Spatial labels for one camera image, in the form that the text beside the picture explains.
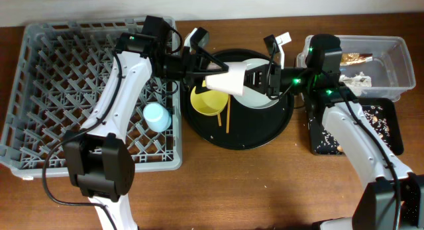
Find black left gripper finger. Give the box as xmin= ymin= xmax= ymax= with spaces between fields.
xmin=195 ymin=48 xmax=229 ymax=74
xmin=186 ymin=79 xmax=210 ymax=94

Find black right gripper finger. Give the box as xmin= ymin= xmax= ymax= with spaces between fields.
xmin=245 ymin=64 xmax=267 ymax=77
xmin=244 ymin=78 xmax=268 ymax=94

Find pink plastic cup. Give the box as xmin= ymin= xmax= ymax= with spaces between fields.
xmin=205 ymin=62 xmax=247 ymax=96

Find yellow plastic bowl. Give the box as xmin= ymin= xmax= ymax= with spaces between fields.
xmin=189 ymin=87 xmax=229 ymax=116

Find blue plastic cup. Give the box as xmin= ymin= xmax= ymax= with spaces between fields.
xmin=142 ymin=103 xmax=172 ymax=133

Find white tissue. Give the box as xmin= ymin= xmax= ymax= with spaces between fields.
xmin=339 ymin=72 xmax=372 ymax=96

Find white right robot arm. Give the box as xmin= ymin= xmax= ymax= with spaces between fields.
xmin=244 ymin=34 xmax=423 ymax=229

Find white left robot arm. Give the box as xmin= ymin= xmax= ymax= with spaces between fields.
xmin=62 ymin=28 xmax=229 ymax=229

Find clear plastic waste bin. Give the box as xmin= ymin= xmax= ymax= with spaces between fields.
xmin=296 ymin=34 xmax=417 ymax=103

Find black rectangular waste tray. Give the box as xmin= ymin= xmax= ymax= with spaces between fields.
xmin=306 ymin=97 xmax=404 ymax=155

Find grey plastic dishwasher rack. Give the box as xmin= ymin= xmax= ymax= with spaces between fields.
xmin=1 ymin=17 xmax=182 ymax=180

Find light grey plate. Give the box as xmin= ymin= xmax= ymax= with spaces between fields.
xmin=233 ymin=58 xmax=278 ymax=109

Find wooden chopstick left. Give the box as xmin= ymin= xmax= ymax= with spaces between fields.
xmin=217 ymin=113 xmax=222 ymax=127

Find wooden chopstick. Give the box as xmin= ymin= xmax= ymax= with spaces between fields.
xmin=225 ymin=95 xmax=231 ymax=134
xmin=217 ymin=113 xmax=222 ymax=127

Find wooden chopstick right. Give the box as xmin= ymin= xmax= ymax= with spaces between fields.
xmin=225 ymin=95 xmax=231 ymax=134

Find round black serving tray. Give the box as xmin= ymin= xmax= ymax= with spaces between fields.
xmin=180 ymin=48 xmax=295 ymax=151

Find food scraps with rice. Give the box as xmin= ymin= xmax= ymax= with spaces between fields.
xmin=309 ymin=105 xmax=394 ymax=155

